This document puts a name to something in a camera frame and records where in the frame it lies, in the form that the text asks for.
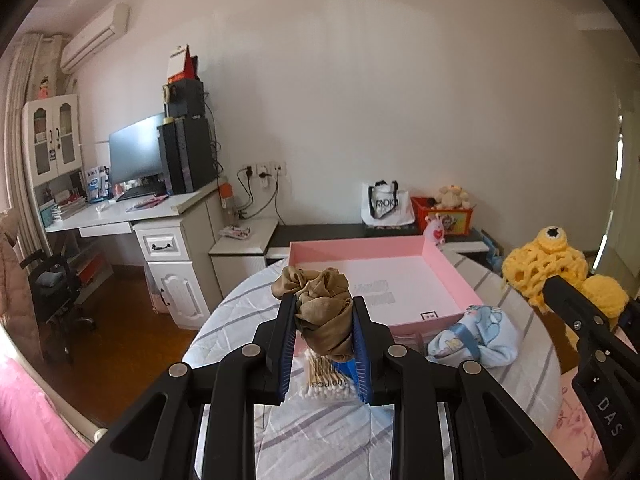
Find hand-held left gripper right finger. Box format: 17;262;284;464
350;296;576;480

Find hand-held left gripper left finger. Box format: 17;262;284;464
65;294;301;480

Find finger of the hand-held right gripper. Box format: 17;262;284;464
542;275;636;361

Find yellow crocheted toy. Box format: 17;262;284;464
501;225;630;346

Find cotton swab packet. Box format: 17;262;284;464
299;351;361;405

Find tan fabric scrunchie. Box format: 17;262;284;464
271;265;357;363

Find pink shallow box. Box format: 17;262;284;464
286;236;485;353

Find pink floral bedding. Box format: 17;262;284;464
547;360;632;480

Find white low cabinet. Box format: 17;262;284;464
209;217;279;301

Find white striped tablecloth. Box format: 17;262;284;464
182;250;566;480

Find light blue baby garment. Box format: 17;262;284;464
425;304;518;370

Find black low table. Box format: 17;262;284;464
267;222;490;262

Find red printed box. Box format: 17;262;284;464
411;196;474;237

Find white desk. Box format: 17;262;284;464
45;180;226;331

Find white tote bag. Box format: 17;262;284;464
361;180;416;226

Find beige plush toy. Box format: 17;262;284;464
432;184;471;209

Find black computer tower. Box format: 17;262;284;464
157;117;216;195

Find black office chair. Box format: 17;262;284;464
20;250;96;356

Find black computer monitor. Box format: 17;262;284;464
108;112;168;188

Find blue white carton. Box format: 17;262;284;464
85;166;111;202

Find pink blanket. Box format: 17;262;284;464
0;355;92;480

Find black box stack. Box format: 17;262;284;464
162;79;207;120

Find beige padded coat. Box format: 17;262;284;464
0;210;32;361

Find red and white box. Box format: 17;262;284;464
166;45;200;83

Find white hutch cabinet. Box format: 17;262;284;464
22;94;83;186

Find beige curtain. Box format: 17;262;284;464
0;32;66;261

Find white air conditioner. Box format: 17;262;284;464
60;4;132;72

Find black power cables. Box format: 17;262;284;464
235;167;282;222

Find wall power outlets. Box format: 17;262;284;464
243;161;288;177

